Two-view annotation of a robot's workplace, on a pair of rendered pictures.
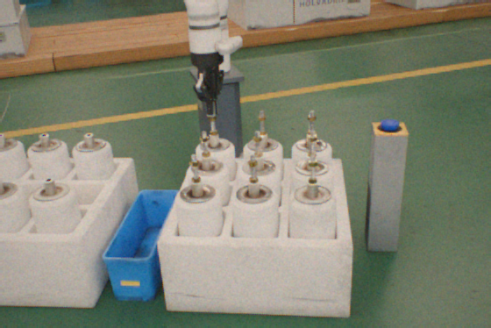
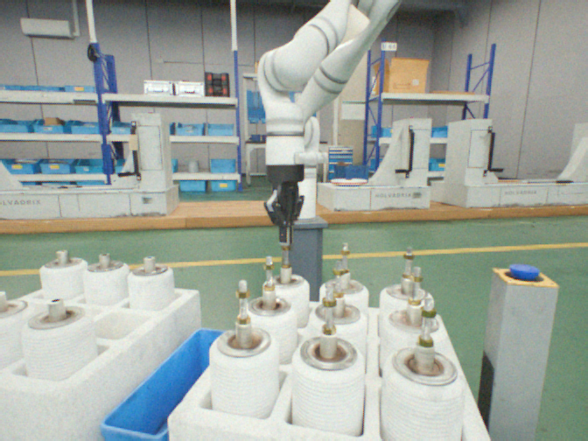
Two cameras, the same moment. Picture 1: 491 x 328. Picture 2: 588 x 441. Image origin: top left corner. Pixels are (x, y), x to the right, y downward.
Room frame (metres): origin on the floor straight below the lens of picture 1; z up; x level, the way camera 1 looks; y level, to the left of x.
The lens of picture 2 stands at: (0.52, -0.01, 0.51)
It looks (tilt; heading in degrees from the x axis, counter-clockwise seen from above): 11 degrees down; 6
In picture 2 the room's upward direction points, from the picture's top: straight up
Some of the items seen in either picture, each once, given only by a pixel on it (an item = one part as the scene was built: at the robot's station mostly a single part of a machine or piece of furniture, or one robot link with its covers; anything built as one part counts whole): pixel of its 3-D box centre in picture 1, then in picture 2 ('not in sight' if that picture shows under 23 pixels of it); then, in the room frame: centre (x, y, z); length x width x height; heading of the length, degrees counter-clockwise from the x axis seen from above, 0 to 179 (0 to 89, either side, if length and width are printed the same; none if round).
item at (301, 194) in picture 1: (312, 195); (423, 366); (0.92, -0.14, 0.25); 0.08 x 0.08 x 0.01
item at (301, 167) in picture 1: (311, 167); (413, 321); (1.04, -0.15, 0.25); 0.08 x 0.08 x 0.01
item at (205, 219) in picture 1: (201, 230); (246, 399); (0.95, 0.10, 0.16); 0.10 x 0.10 x 0.18
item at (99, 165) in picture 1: (97, 177); (153, 307); (1.23, 0.38, 0.16); 0.10 x 0.10 x 0.18
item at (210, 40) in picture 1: (212, 35); (293, 147); (1.18, 0.05, 0.52); 0.11 x 0.09 x 0.06; 67
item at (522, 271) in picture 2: (389, 125); (523, 273); (1.09, -0.33, 0.32); 0.04 x 0.04 x 0.02
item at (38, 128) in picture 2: not in sight; (56, 127); (5.12, 3.75, 0.89); 0.50 x 0.38 x 0.21; 16
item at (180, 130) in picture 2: not in sight; (192, 129); (5.62, 2.01, 0.89); 0.50 x 0.38 x 0.21; 14
